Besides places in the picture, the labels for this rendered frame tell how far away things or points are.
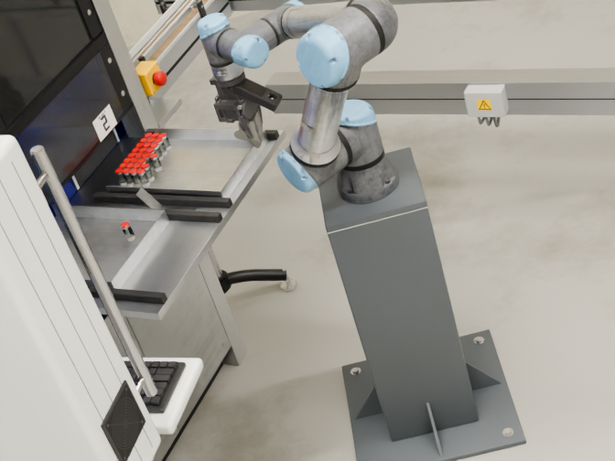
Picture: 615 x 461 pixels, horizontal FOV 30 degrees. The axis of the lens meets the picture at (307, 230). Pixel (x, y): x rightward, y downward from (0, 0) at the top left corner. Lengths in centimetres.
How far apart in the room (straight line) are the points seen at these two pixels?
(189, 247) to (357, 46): 67
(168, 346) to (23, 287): 142
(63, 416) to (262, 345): 168
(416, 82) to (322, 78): 139
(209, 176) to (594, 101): 126
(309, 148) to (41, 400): 87
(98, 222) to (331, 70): 86
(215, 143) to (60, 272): 109
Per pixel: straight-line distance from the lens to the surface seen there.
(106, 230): 284
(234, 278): 381
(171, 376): 244
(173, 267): 263
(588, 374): 335
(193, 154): 300
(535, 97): 359
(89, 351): 209
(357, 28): 231
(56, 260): 200
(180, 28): 356
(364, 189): 276
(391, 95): 374
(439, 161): 427
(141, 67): 318
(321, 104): 243
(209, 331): 348
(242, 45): 263
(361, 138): 269
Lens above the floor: 239
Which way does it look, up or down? 36 degrees down
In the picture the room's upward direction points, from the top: 18 degrees counter-clockwise
